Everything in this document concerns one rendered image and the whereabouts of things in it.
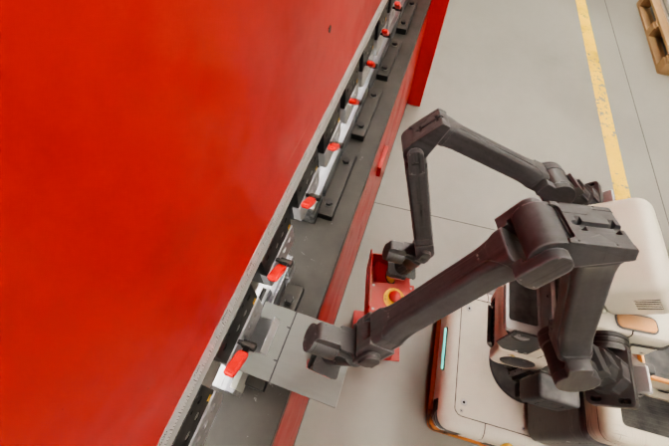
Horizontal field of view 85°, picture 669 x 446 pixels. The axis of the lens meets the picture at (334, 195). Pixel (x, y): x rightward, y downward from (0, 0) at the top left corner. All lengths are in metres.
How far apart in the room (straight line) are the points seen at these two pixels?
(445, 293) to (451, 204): 1.91
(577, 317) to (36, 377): 0.69
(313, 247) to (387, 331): 0.61
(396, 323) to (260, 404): 0.57
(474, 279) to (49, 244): 0.50
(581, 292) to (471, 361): 1.23
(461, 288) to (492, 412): 1.28
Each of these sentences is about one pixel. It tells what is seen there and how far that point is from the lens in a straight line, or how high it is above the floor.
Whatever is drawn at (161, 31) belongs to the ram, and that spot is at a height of 1.80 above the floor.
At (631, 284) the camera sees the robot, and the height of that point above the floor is 1.36.
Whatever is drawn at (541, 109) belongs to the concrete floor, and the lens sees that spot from 3.40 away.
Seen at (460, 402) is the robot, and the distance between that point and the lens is 1.81.
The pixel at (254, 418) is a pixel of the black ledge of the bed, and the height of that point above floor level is 0.88.
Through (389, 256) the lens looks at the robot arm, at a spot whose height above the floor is 0.94.
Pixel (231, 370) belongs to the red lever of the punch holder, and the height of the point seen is 1.23.
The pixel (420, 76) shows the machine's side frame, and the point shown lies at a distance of 2.88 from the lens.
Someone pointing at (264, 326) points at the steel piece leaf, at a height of 1.03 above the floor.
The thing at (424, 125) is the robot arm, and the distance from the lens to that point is 0.91.
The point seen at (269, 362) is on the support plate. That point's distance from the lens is 1.02.
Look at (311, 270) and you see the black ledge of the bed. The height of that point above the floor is 0.88.
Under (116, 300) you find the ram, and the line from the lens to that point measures 0.45.
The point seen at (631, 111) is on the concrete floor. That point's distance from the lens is 3.81.
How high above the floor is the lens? 2.00
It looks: 56 degrees down
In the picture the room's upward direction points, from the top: 2 degrees clockwise
